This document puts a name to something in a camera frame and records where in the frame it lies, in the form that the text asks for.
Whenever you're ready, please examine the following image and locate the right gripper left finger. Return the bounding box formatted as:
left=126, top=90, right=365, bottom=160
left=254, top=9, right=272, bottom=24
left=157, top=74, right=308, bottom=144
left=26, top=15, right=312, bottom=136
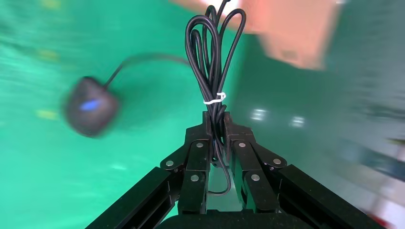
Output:
left=160, top=111, right=212, bottom=215

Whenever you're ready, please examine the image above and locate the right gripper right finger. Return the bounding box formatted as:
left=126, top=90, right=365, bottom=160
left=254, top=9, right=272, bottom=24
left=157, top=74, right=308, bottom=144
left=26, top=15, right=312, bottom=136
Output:
left=223, top=112, right=288, bottom=212

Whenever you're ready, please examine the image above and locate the black wired mouse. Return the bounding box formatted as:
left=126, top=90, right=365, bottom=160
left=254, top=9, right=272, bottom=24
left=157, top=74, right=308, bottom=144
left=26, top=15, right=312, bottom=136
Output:
left=63, top=0, right=247, bottom=197

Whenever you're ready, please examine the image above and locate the orange cardboard box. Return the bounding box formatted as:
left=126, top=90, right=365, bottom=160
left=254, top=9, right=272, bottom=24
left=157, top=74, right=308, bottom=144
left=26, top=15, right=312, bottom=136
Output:
left=171, top=0, right=342, bottom=71

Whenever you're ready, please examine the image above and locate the white twist tie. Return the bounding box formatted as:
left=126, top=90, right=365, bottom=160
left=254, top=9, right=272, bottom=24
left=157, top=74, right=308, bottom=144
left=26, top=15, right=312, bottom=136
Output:
left=203, top=92, right=226, bottom=105

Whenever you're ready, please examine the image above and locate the green table mat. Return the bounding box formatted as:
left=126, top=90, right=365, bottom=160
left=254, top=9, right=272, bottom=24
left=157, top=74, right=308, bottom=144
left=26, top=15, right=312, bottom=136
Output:
left=0, top=0, right=251, bottom=229

